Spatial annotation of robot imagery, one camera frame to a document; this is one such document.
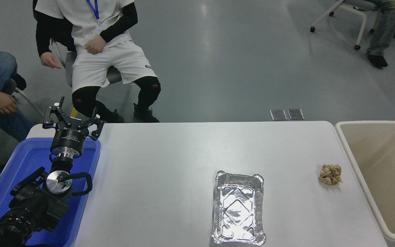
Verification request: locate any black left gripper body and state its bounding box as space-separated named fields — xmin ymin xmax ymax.
xmin=51 ymin=126 xmax=89 ymax=152

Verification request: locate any blue plastic tray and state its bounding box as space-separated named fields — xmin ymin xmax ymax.
xmin=0 ymin=137 xmax=102 ymax=247

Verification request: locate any silver foil tray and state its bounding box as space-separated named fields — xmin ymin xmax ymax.
xmin=211 ymin=170 xmax=266 ymax=246

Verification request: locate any large pale plastic bin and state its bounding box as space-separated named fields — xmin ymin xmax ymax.
xmin=335 ymin=121 xmax=395 ymax=243

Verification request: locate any person's right hand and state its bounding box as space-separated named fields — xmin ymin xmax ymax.
xmin=40 ymin=52 xmax=62 ymax=69

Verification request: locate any person's hand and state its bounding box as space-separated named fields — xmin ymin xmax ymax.
xmin=0 ymin=91 xmax=19 ymax=115

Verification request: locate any grey chair with thin legs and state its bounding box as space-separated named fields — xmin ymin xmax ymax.
xmin=3 ymin=73 xmax=46 ymax=118

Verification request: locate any crumpled tan paper ball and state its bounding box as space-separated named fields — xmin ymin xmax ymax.
xmin=319 ymin=164 xmax=343 ymax=186

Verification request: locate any white frame wheeled chair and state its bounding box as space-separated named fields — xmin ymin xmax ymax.
xmin=310 ymin=0 xmax=379 ymax=51

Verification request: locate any person's left hand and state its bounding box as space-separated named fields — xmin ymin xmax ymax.
xmin=85 ymin=35 xmax=106 ymax=55

